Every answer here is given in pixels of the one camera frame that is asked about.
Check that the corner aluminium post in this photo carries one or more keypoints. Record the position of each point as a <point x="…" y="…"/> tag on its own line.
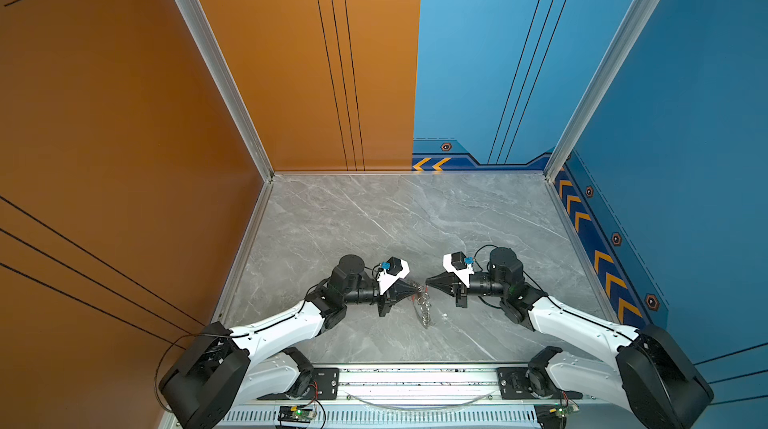
<point x="202" y="33"/>
<point x="625" y="38"/>

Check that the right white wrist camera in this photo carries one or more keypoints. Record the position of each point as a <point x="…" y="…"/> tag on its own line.
<point x="460" y="265"/>

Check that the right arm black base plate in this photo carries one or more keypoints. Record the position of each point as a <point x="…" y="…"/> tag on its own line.
<point x="523" y="383"/>

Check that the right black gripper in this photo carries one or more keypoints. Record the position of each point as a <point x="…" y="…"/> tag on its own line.
<point x="460" y="292"/>

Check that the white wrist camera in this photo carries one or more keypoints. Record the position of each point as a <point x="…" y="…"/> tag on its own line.
<point x="460" y="265"/>
<point x="390" y="272"/>

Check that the aluminium front rail frame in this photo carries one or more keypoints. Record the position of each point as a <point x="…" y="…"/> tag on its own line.
<point x="432" y="395"/>

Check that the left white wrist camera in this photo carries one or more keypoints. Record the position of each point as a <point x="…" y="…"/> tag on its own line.
<point x="390" y="272"/>

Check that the right corner aluminium post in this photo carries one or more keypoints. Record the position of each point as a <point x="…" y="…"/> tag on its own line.
<point x="625" y="38"/>

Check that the right green circuit board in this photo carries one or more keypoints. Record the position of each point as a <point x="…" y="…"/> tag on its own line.
<point x="555" y="416"/>

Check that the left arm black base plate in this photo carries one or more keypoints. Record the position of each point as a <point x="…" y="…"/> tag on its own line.
<point x="323" y="384"/>

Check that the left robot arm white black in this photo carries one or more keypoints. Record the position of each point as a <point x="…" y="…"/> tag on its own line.
<point x="222" y="367"/>

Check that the left corner aluminium post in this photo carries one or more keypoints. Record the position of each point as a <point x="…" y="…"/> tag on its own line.
<point x="202" y="33"/>

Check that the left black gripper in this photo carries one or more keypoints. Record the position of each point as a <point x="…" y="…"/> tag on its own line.
<point x="390" y="298"/>

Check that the left green circuit board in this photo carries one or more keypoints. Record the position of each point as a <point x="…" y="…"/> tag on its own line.
<point x="296" y="416"/>

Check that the green circuit board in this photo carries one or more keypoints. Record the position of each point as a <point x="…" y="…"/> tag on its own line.
<point x="296" y="416"/>
<point x="555" y="416"/>

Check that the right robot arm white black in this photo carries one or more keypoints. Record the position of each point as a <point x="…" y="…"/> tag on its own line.
<point x="642" y="370"/>

